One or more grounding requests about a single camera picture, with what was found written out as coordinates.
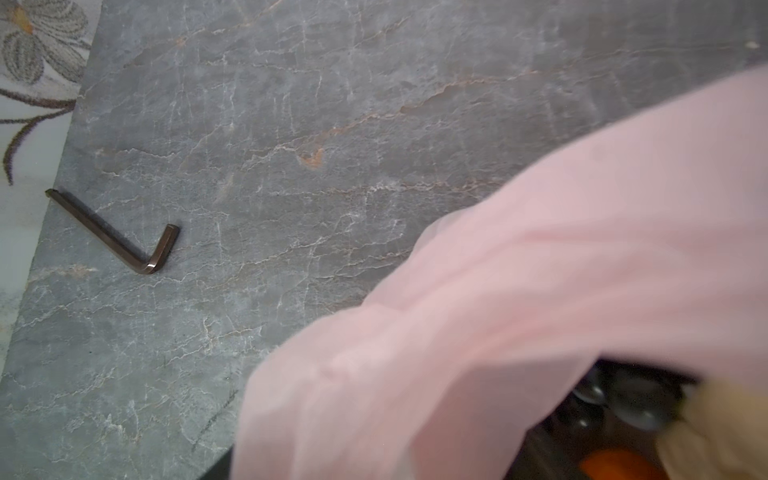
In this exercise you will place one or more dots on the dark hex key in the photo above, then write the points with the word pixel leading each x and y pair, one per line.
pixel 115 242

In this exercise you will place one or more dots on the dark fake grape bunch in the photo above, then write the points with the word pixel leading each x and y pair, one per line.
pixel 618 403

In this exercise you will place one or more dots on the cream fake pear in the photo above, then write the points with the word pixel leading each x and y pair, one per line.
pixel 721 434

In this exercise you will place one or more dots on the orange fake tangerine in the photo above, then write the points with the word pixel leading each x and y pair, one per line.
pixel 619 464

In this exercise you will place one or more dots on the pink plastic bag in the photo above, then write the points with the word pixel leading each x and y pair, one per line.
pixel 645 241

